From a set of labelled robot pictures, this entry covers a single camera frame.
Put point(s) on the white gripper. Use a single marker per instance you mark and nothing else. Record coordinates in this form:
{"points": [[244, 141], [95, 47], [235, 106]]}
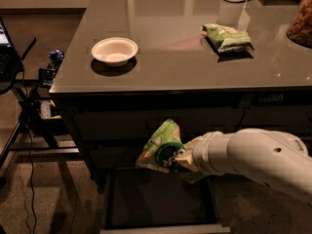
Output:
{"points": [[202, 154]]}

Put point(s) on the green rice chip bag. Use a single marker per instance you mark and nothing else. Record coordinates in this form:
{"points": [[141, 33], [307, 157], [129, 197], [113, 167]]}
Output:
{"points": [[168, 132]]}

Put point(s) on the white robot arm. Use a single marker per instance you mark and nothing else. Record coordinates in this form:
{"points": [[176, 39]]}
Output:
{"points": [[276, 159]]}

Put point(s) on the open bottom drawer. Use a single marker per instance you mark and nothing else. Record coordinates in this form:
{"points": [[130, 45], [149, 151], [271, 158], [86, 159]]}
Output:
{"points": [[139, 201]]}

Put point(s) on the middle left drawer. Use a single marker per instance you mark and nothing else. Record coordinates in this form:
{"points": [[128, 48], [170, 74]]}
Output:
{"points": [[113, 155]]}

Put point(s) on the dark drawer cabinet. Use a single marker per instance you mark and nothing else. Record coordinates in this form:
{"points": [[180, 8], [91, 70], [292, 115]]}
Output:
{"points": [[177, 67]]}

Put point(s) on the top left drawer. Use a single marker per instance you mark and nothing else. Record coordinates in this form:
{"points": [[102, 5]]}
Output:
{"points": [[141, 124]]}

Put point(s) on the top right drawer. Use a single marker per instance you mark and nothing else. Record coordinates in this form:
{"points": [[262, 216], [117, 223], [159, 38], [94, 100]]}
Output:
{"points": [[291, 119]]}

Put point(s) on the green snack bag on counter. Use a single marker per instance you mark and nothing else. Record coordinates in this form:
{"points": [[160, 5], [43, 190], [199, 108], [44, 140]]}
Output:
{"points": [[228, 39]]}

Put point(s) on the white paper bowl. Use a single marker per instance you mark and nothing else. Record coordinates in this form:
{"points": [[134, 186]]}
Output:
{"points": [[115, 51]]}

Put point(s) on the black smartphone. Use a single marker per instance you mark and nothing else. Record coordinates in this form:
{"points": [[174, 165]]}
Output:
{"points": [[46, 77]]}

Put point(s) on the black laptop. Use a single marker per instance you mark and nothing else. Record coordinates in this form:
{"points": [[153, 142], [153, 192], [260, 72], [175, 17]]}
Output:
{"points": [[9, 58]]}

